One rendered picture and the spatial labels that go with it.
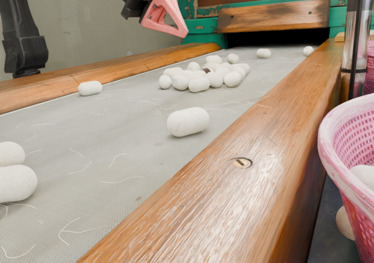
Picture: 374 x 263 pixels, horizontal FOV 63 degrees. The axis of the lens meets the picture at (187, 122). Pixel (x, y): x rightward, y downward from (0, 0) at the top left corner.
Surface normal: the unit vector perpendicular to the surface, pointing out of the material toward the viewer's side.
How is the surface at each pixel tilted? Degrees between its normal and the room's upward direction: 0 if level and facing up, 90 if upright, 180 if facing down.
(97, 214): 0
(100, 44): 90
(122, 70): 45
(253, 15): 67
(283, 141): 0
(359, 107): 75
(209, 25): 90
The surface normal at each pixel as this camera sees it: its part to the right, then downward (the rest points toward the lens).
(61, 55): -0.45, 0.31
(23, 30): 0.89, 0.02
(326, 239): -0.07, -0.95
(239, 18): -0.45, -0.08
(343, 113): 0.68, -0.09
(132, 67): 0.57, -0.61
